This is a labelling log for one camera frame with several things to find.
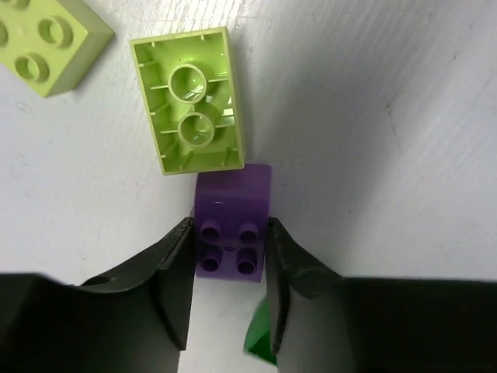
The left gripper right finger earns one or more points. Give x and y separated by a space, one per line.
321 321

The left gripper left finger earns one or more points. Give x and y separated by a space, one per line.
132 318

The lime lego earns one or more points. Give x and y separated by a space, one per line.
189 87
50 45

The purple lego brick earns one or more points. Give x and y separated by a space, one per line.
231 215

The green lego brick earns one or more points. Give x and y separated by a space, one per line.
257 341

